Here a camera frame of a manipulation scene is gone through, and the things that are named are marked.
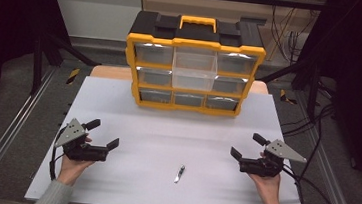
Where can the set of clear drawers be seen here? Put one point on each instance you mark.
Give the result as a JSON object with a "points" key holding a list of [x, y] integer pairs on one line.
{"points": [[155, 54]]}

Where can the small metal screw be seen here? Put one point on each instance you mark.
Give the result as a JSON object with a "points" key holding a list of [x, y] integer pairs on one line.
{"points": [[179, 174]]}

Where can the person's left hand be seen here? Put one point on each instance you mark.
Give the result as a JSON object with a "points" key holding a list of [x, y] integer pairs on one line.
{"points": [[70, 170]]}

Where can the yellow black hazard tape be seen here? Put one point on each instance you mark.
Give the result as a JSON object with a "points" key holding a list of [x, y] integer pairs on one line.
{"points": [[284, 96], [73, 76]]}

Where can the person's right hand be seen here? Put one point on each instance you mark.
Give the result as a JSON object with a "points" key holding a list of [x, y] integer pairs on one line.
{"points": [[269, 189]]}

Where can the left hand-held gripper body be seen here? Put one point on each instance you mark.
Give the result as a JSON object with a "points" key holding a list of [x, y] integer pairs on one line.
{"points": [[71, 135]]}

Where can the black metal stand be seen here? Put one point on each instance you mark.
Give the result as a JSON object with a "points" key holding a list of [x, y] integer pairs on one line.
{"points": [[37, 68], [313, 91]]}

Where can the yellow and black organizer case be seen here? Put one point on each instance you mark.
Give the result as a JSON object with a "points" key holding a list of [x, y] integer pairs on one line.
{"points": [[194, 44]]}

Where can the wooden board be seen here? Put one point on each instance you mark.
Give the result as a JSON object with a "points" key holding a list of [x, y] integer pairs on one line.
{"points": [[111, 72]]}

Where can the clear plastic drawer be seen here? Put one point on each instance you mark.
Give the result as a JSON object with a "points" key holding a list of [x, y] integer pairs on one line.
{"points": [[193, 73]]}

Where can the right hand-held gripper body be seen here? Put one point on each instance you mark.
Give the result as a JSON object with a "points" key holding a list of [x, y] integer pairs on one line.
{"points": [[281, 150]]}

